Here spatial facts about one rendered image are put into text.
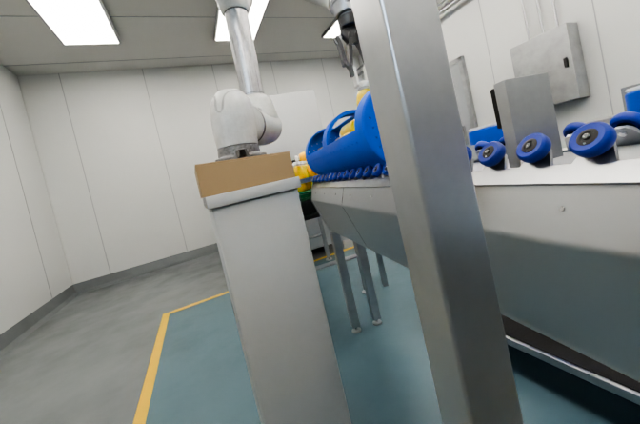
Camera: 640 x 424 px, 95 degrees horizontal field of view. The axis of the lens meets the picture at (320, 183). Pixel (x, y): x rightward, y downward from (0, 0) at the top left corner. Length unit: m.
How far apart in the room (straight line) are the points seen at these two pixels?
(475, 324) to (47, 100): 6.22
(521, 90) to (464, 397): 0.49
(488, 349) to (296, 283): 0.80
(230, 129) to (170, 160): 4.70
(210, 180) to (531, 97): 0.85
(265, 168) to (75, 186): 5.10
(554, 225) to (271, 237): 0.79
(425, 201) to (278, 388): 1.01
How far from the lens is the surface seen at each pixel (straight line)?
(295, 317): 1.13
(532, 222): 0.52
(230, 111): 1.12
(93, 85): 6.21
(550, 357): 1.51
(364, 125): 0.90
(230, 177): 1.00
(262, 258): 1.04
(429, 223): 0.29
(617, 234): 0.47
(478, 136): 1.52
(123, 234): 5.84
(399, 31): 0.31
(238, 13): 1.48
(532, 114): 0.65
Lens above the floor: 1.00
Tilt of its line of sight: 2 degrees down
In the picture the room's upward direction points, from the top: 13 degrees counter-clockwise
